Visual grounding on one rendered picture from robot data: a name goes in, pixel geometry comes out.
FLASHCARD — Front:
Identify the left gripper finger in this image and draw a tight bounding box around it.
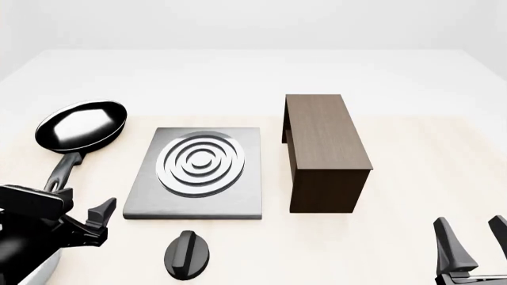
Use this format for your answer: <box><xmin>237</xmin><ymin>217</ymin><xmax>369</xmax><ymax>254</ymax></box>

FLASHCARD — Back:
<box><xmin>58</xmin><ymin>187</ymin><xmax>74</xmax><ymax>211</ymax></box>
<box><xmin>84</xmin><ymin>197</ymin><xmax>118</xmax><ymax>232</ymax></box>

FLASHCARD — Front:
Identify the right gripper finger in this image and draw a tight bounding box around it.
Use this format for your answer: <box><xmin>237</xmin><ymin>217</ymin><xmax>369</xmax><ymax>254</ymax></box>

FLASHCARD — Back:
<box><xmin>487</xmin><ymin>214</ymin><xmax>507</xmax><ymax>260</ymax></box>
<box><xmin>433</xmin><ymin>216</ymin><xmax>479</xmax><ymax>273</ymax></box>

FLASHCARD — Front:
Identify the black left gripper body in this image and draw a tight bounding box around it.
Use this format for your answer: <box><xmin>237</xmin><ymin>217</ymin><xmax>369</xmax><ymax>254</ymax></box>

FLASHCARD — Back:
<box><xmin>59</xmin><ymin>215</ymin><xmax>109</xmax><ymax>248</ymax></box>

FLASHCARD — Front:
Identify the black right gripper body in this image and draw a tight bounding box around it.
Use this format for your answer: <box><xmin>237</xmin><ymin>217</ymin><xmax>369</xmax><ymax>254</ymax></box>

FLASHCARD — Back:
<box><xmin>434</xmin><ymin>266</ymin><xmax>507</xmax><ymax>285</ymax></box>

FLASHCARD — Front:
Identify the flat grey stove plate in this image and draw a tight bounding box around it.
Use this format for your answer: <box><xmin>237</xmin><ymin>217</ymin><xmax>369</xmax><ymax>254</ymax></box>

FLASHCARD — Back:
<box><xmin>122</xmin><ymin>126</ymin><xmax>264</xmax><ymax>221</ymax></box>

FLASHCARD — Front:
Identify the round black stove knob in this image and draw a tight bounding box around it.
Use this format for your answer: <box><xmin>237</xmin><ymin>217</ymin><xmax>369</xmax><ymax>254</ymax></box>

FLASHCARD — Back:
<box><xmin>163</xmin><ymin>230</ymin><xmax>212</xmax><ymax>282</ymax></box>

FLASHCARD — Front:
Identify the black frying pan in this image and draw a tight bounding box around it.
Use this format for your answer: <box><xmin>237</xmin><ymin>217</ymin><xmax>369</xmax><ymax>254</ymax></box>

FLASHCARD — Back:
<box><xmin>34</xmin><ymin>99</ymin><xmax>128</xmax><ymax>193</ymax></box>

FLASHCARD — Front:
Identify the dark brown wooden shelf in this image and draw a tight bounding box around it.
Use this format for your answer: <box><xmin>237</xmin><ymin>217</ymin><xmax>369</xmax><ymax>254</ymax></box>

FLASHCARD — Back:
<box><xmin>281</xmin><ymin>93</ymin><xmax>375</xmax><ymax>215</ymax></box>

